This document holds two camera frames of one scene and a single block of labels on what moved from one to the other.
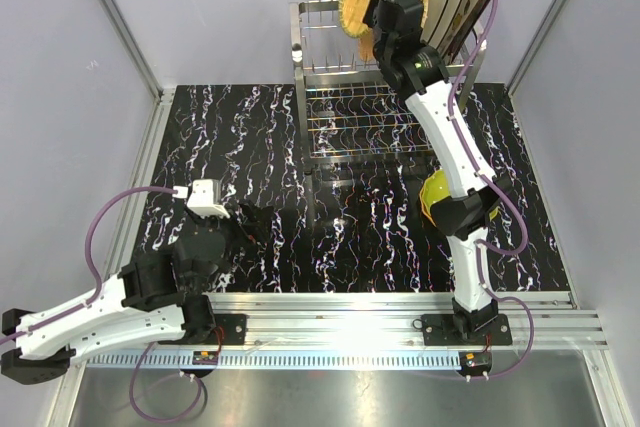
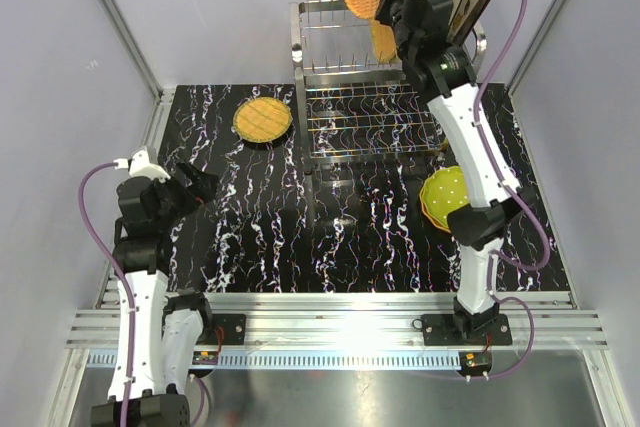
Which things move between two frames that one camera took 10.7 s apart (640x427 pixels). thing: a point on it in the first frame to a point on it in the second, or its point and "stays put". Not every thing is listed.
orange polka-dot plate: x=422 y=206 stays put
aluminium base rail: x=288 y=320 stays put
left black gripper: x=260 y=219 to x=204 y=186
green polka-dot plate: x=437 y=186 stays put
